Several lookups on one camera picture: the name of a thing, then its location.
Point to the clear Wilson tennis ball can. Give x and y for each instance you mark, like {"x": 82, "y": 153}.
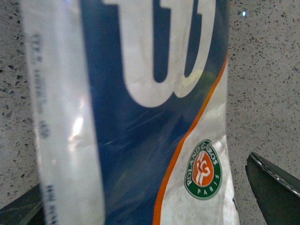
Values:
{"x": 129, "y": 108}

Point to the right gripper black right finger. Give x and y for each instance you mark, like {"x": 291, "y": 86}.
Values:
{"x": 276, "y": 191}

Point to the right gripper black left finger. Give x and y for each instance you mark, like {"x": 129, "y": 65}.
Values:
{"x": 25, "y": 210}

